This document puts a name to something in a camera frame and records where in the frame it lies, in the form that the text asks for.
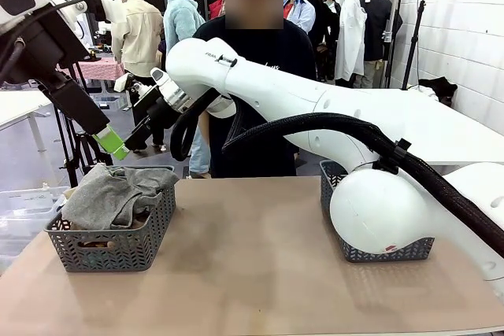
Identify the mannequin in cream shirt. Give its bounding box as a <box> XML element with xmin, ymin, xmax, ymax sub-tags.
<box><xmin>111</xmin><ymin>0</ymin><xmax>166</xmax><ymax>152</ymax></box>

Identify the small white desk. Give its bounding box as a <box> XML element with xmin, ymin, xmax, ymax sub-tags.
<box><xmin>0</xmin><ymin>90</ymin><xmax>54</xmax><ymax>168</ymax></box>

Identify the black cloth bundle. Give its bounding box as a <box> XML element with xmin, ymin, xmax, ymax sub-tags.
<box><xmin>417</xmin><ymin>77</ymin><xmax>458</xmax><ymax>103</ymax></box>

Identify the clear plastic storage box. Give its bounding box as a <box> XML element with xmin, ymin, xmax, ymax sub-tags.
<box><xmin>0</xmin><ymin>185</ymin><xmax>72</xmax><ymax>274</ymax></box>

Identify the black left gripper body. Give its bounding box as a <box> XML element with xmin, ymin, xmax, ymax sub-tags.
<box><xmin>0</xmin><ymin>4</ymin><xmax>92</xmax><ymax>86</ymax></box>

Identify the person in black t-shirt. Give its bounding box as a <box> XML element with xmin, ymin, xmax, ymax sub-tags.
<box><xmin>192</xmin><ymin>0</ymin><xmax>318</xmax><ymax>179</ymax></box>

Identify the mannequin in dark outfit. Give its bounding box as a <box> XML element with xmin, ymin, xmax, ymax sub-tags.
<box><xmin>314</xmin><ymin>0</ymin><xmax>339</xmax><ymax>81</ymax></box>

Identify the pink checked tablecloth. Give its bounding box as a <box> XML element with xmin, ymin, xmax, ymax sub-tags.
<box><xmin>61</xmin><ymin>56</ymin><xmax>125</xmax><ymax>82</ymax></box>

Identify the large white table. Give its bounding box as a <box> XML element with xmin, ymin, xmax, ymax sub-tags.
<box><xmin>330</xmin><ymin>83</ymin><xmax>504</xmax><ymax>175</ymax></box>

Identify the mannequin in black jacket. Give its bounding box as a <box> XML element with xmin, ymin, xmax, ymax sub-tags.
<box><xmin>360</xmin><ymin>0</ymin><xmax>403</xmax><ymax>89</ymax></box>

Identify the mannequin in white coat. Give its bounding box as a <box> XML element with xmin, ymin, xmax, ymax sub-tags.
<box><xmin>334</xmin><ymin>0</ymin><xmax>369</xmax><ymax>89</ymax></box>

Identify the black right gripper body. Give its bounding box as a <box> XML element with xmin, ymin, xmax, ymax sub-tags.
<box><xmin>132</xmin><ymin>83</ymin><xmax>184</xmax><ymax>132</ymax></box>

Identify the black camera tripod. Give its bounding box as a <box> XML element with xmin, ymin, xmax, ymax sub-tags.
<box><xmin>53</xmin><ymin>107</ymin><xmax>115</xmax><ymax>187</ymax></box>

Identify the mannequin in light blue fleece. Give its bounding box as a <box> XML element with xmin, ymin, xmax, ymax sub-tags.
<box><xmin>163</xmin><ymin>0</ymin><xmax>212</xmax><ymax>179</ymax></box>

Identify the black light stand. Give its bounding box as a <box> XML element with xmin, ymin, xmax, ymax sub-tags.
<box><xmin>401</xmin><ymin>0</ymin><xmax>428</xmax><ymax>91</ymax></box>

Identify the grey knit garment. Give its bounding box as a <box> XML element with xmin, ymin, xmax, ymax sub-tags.
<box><xmin>61</xmin><ymin>164</ymin><xmax>180</xmax><ymax>231</ymax></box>

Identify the grey plastic lattice basket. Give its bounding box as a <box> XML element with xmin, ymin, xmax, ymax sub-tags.
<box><xmin>44</xmin><ymin>165</ymin><xmax>177</xmax><ymax>273</ymax></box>
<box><xmin>319</xmin><ymin>159</ymin><xmax>436</xmax><ymax>264</ymax></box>

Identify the person's right forearm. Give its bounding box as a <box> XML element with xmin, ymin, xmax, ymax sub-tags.
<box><xmin>198</xmin><ymin>111</ymin><xmax>210</xmax><ymax>152</ymax></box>

